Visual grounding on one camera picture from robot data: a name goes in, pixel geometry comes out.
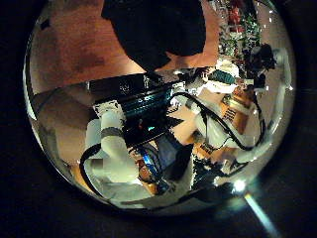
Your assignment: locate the cluttered shelf with items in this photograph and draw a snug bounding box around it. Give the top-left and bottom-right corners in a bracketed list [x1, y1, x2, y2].
[217, 0, 263, 58]

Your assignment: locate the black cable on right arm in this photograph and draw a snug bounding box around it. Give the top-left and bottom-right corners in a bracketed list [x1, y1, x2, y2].
[169, 91, 267, 153]

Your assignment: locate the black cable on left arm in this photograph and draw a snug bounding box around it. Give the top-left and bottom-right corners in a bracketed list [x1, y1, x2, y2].
[78, 142, 110, 199]

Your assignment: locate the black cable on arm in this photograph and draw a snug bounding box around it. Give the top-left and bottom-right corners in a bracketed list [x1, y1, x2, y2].
[169, 91, 267, 153]
[78, 142, 110, 199]

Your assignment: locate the person with glasses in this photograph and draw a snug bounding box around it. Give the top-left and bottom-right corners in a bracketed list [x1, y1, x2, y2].
[133, 132, 196, 196]

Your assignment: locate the black piece of clothing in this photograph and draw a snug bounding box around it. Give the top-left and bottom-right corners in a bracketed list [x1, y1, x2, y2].
[100, 0, 207, 72]

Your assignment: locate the bright round lamp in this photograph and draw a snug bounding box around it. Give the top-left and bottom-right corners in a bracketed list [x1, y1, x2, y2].
[231, 178, 248, 195]

